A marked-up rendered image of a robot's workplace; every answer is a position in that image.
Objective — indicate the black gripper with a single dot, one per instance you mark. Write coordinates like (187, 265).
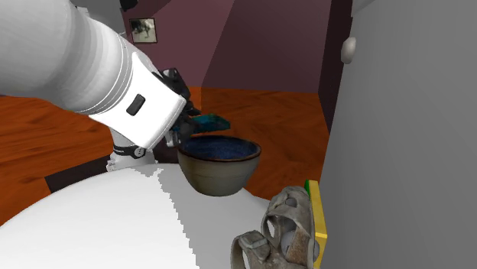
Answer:
(180, 87)

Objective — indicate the teal block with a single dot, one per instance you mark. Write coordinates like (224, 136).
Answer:
(210, 123)

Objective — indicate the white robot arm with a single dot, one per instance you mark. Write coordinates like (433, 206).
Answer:
(74, 63)

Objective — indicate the grey bowl with blue inside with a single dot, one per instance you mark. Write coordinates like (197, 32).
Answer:
(218, 173)

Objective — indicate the grey brown openwork figure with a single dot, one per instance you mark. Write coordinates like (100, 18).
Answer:
(294, 220)

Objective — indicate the yellow box with green edge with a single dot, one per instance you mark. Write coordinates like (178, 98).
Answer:
(319, 212)

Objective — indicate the framed wall picture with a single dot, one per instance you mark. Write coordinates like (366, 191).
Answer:
(143, 30)

